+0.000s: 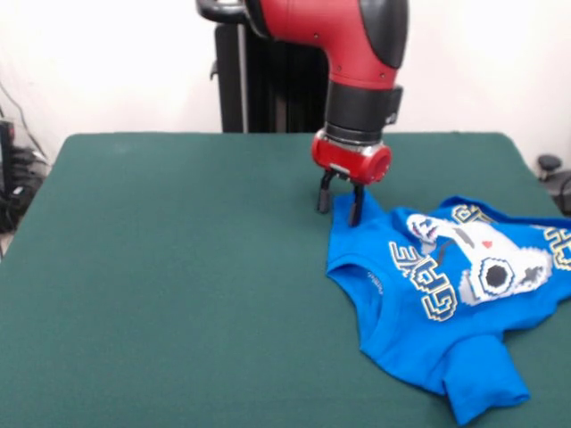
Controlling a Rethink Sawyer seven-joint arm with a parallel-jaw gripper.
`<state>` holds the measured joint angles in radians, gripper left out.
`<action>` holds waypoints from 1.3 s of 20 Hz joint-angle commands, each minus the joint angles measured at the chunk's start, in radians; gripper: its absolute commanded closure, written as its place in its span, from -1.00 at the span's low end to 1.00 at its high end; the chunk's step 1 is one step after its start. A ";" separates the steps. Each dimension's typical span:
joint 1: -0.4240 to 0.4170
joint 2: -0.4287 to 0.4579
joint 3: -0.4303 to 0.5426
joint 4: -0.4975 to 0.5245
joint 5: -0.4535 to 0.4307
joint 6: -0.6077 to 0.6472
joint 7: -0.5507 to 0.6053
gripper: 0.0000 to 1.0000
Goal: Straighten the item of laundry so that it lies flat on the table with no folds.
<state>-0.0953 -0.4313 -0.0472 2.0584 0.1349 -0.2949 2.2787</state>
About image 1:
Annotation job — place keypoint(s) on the blue printed t-shirt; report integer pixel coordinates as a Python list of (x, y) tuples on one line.
[(424, 321)]

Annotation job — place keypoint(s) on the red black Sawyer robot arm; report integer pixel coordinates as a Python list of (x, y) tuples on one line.
[(357, 53)]

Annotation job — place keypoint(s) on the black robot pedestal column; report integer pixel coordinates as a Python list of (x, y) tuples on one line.
[(267, 89)]

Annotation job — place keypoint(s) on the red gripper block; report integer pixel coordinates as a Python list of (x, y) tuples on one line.
[(348, 160)]

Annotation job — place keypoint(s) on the dark green table cloth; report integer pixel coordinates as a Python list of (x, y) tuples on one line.
[(178, 290)]

